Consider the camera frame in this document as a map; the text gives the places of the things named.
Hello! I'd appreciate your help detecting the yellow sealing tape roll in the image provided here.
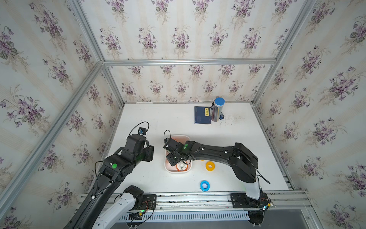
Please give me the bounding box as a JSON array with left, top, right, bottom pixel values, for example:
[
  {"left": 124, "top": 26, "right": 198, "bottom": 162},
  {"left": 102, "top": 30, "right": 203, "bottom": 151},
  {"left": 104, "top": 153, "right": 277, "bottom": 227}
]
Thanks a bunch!
[{"left": 205, "top": 161, "right": 215, "bottom": 172}]

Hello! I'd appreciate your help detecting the orange sealing tape roll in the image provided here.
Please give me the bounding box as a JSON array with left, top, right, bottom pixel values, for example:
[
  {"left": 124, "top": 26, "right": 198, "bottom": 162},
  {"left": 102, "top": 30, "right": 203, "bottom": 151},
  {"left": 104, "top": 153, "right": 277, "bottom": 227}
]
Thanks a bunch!
[{"left": 176, "top": 162, "right": 188, "bottom": 172}]

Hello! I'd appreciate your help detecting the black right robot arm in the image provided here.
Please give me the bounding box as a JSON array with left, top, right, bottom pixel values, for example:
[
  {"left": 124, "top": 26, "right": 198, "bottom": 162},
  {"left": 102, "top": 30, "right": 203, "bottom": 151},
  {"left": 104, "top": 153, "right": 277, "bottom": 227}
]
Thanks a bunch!
[{"left": 163, "top": 138, "right": 271, "bottom": 211}]

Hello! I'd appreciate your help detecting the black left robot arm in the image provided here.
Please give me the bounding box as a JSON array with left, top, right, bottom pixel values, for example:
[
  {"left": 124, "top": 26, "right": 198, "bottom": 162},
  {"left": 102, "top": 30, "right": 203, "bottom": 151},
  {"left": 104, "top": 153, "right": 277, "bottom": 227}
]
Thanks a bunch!
[{"left": 65, "top": 134, "right": 154, "bottom": 229}]

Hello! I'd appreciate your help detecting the blue sealing tape roll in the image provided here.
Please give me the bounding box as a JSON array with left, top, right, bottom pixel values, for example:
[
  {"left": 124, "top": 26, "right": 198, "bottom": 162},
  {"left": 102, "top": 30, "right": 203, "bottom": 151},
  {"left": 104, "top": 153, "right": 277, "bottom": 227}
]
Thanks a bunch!
[{"left": 200, "top": 180, "right": 210, "bottom": 192}]

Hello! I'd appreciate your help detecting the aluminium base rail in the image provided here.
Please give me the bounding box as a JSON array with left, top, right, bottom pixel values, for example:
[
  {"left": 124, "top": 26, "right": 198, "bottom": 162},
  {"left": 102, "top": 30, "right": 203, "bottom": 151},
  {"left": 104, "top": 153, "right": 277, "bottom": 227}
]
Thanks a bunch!
[{"left": 104, "top": 190, "right": 322, "bottom": 229}]

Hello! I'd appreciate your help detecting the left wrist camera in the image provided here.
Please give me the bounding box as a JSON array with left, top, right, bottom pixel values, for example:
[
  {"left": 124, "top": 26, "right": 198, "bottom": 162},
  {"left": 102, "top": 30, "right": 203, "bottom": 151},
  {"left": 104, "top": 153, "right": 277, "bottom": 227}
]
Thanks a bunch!
[{"left": 138, "top": 127, "right": 148, "bottom": 135}]

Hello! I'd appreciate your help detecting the dark blue booklet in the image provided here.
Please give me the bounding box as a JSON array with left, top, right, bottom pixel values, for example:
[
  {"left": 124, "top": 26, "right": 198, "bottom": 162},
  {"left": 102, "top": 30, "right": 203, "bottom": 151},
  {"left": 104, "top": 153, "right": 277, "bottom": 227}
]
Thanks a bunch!
[{"left": 194, "top": 106, "right": 212, "bottom": 125}]

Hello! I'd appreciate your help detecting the white plastic storage box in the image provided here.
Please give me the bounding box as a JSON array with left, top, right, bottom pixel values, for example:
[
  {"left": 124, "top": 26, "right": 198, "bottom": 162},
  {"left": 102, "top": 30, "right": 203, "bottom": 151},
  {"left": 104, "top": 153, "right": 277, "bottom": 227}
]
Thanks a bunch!
[{"left": 165, "top": 135, "right": 193, "bottom": 174}]

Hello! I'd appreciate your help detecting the silver cylinder blue lid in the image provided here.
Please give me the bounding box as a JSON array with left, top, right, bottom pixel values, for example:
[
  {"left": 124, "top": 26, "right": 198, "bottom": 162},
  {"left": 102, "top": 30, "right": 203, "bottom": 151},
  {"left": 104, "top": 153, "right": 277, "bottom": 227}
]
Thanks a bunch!
[{"left": 211, "top": 97, "right": 225, "bottom": 122}]

